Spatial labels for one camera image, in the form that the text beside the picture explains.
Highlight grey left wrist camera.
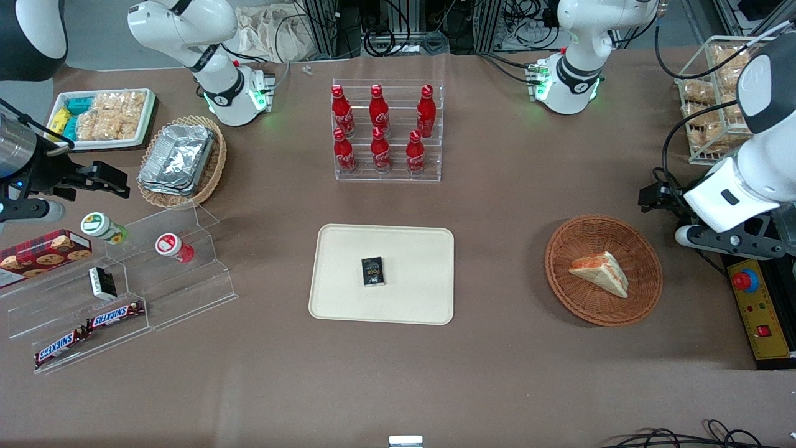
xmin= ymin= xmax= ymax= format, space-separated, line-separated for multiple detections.
xmin=675 ymin=218 xmax=788 ymax=261

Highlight cream plastic tray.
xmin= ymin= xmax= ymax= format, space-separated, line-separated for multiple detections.
xmin=309 ymin=224 xmax=455 ymax=325

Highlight white wire basket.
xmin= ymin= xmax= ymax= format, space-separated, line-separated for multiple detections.
xmin=675 ymin=35 xmax=796 ymax=166

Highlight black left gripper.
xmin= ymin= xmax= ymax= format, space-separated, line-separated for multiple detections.
xmin=639 ymin=183 xmax=695 ymax=218

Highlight white rectangular snack tray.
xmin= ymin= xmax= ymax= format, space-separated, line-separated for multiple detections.
xmin=47 ymin=88 xmax=160 ymax=152

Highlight stack of foil trays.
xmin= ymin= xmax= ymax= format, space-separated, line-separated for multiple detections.
xmin=138 ymin=124 xmax=216 ymax=197

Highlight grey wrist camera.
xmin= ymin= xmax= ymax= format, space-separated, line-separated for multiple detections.
xmin=675 ymin=218 xmax=788 ymax=261
xmin=0 ymin=198 xmax=67 ymax=226

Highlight black floor cable bundle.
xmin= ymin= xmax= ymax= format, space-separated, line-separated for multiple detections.
xmin=598 ymin=419 xmax=796 ymax=448

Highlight black appliance power cable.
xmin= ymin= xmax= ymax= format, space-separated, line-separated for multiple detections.
xmin=652 ymin=167 xmax=729 ymax=278

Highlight clear acrylic bottle rack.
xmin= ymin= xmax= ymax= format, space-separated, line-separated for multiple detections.
xmin=331 ymin=79 xmax=444 ymax=183

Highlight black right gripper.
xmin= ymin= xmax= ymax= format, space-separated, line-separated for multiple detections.
xmin=11 ymin=138 xmax=131 ymax=203

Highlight aluminium frame post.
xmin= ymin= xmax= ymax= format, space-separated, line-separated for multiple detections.
xmin=471 ymin=0 xmax=506 ymax=53
xmin=303 ymin=0 xmax=363 ymax=60

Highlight foil trays in basket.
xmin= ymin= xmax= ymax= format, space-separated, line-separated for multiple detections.
xmin=137 ymin=115 xmax=228 ymax=210

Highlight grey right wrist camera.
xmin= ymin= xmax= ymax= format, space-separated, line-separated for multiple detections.
xmin=0 ymin=198 xmax=67 ymax=226

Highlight red yogurt drink bottle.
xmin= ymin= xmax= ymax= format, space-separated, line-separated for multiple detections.
xmin=155 ymin=233 xmax=195 ymax=264

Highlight green yogurt drink bottle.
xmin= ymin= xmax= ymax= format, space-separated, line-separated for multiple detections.
xmin=81 ymin=212 xmax=129 ymax=245

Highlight red cola bottle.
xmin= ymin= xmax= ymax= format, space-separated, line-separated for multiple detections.
xmin=369 ymin=84 xmax=391 ymax=139
xmin=333 ymin=128 xmax=358 ymax=175
xmin=371 ymin=126 xmax=392 ymax=174
xmin=406 ymin=129 xmax=427 ymax=176
xmin=331 ymin=85 xmax=356 ymax=138
xmin=417 ymin=84 xmax=437 ymax=139

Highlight red cookie box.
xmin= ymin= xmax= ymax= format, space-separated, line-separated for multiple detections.
xmin=0 ymin=229 xmax=93 ymax=289

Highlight small rice cracker bag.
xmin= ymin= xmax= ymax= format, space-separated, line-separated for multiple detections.
xmin=75 ymin=111 xmax=100 ymax=142

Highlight round brown wicker basket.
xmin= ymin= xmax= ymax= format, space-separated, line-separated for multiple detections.
xmin=545 ymin=215 xmax=664 ymax=327

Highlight yellow black control box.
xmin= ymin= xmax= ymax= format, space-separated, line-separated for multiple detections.
xmin=720 ymin=251 xmax=796 ymax=371

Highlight coiled black cable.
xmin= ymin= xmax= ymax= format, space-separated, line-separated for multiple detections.
xmin=363 ymin=25 xmax=400 ymax=58

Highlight red emergency stop button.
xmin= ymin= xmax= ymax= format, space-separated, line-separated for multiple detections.
xmin=731 ymin=270 xmax=761 ymax=294

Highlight large rice cracker bag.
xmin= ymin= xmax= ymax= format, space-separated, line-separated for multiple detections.
xmin=93 ymin=91 xmax=147 ymax=141

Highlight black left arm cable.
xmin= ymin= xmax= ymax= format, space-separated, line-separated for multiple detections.
xmin=653 ymin=19 xmax=796 ymax=187

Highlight snickers chocolate bar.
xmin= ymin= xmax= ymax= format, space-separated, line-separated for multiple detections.
xmin=86 ymin=301 xmax=146 ymax=330
xmin=34 ymin=328 xmax=91 ymax=369

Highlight beige cloth bag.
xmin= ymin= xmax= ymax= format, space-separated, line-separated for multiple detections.
xmin=235 ymin=4 xmax=313 ymax=63

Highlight small black card box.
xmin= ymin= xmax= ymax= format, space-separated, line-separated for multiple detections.
xmin=361 ymin=256 xmax=386 ymax=287

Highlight clear acrylic stepped shelf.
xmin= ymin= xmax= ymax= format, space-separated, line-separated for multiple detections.
xmin=0 ymin=202 xmax=239 ymax=375

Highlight small black white box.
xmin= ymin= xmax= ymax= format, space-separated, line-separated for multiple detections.
xmin=88 ymin=266 xmax=118 ymax=301

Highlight triangular sandwich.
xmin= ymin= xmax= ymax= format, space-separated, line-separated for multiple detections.
xmin=569 ymin=251 xmax=629 ymax=299

